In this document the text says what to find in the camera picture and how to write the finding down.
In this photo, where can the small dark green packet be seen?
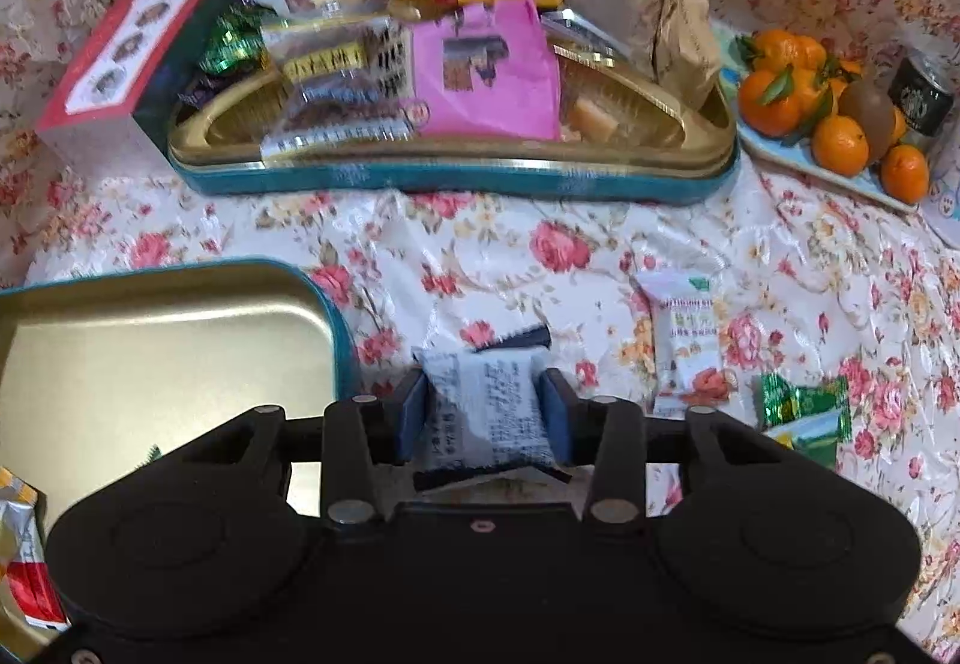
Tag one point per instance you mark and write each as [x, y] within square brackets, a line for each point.
[802, 397]

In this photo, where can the brown paper snack bag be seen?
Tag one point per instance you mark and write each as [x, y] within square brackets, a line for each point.
[637, 3]

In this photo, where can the teal tin with snacks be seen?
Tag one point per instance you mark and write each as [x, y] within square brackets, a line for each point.
[450, 176]

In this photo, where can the dark green drink can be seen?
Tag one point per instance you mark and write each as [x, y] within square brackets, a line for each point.
[922, 94]

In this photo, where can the clear walnut snack packet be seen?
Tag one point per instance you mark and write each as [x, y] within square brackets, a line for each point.
[337, 71]

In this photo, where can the green foil candy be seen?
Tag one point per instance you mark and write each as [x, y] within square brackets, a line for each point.
[232, 41]

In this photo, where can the red cardboard box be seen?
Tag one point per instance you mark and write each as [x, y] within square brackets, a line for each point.
[127, 48]

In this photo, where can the pale fruit plate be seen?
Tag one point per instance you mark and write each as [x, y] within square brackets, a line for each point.
[862, 187]

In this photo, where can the brown kiwi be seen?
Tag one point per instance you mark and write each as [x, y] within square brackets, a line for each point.
[866, 116]

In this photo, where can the teal tin tray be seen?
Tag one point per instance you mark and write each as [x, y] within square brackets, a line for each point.
[150, 364]

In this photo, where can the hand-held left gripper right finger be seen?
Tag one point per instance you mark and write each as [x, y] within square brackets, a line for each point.
[555, 416]

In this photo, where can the pile of mandarin oranges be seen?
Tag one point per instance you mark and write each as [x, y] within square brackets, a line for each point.
[840, 142]

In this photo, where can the pink snack packet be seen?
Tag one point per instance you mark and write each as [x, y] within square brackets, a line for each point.
[487, 101]

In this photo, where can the tan square pastry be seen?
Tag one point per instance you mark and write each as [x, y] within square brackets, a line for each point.
[592, 115]

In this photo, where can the red and white snack packet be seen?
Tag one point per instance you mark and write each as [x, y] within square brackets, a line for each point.
[34, 596]

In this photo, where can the floral printed cloth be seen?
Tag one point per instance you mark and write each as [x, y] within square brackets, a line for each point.
[525, 236]

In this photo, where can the green and white snack packet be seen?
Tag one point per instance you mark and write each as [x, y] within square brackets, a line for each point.
[686, 349]

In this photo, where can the silver foil packet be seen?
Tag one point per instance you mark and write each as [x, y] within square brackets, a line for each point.
[577, 30]

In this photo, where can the black and white snack packet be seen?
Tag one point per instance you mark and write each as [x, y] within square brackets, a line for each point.
[487, 409]

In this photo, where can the purple cartoon bottle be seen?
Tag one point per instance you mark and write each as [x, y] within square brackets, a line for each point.
[946, 199]

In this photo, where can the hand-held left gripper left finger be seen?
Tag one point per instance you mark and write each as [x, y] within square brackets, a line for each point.
[409, 416]

